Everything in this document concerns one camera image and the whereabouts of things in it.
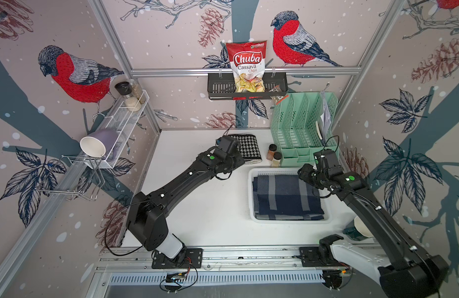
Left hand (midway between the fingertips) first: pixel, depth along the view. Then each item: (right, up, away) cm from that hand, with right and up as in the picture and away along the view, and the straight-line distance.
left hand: (248, 157), depth 80 cm
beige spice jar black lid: (+16, -4, +17) cm, 24 cm away
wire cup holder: (-57, -4, -22) cm, 62 cm away
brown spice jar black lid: (+14, +2, +19) cm, 23 cm away
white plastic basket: (+34, -19, -2) cm, 39 cm away
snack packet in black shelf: (+16, +29, +10) cm, 34 cm away
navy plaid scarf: (+18, -19, +4) cm, 26 cm away
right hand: (+23, -5, -2) cm, 23 cm away
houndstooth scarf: (+2, +4, +27) cm, 27 cm away
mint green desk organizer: (+36, +18, +34) cm, 53 cm away
